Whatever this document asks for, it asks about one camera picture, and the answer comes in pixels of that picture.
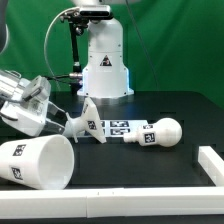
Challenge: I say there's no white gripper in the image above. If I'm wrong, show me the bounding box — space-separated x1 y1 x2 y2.
0 99 66 136

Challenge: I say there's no marker sheet on table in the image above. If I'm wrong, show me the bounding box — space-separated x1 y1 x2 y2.
101 120 148 137

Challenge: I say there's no white front rail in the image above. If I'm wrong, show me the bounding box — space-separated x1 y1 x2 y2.
0 187 224 219

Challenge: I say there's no black cable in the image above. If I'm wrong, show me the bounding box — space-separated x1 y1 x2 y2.
44 74 83 83

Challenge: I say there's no grey cable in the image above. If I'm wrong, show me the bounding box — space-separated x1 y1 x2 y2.
43 9 73 91

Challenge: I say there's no white conical lamp shade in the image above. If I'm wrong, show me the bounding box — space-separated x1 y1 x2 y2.
0 135 75 190

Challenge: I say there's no black camera on stand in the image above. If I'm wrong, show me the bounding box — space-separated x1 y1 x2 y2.
79 5 112 19

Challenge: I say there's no white right rail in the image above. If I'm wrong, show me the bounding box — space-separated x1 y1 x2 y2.
198 146 224 187

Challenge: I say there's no white lamp base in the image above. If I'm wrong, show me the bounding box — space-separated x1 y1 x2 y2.
63 97 106 143

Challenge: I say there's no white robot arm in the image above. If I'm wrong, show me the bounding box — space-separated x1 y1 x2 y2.
0 0 133 136

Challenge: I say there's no white rail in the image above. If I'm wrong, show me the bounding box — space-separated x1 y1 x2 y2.
198 146 224 187
0 187 224 219

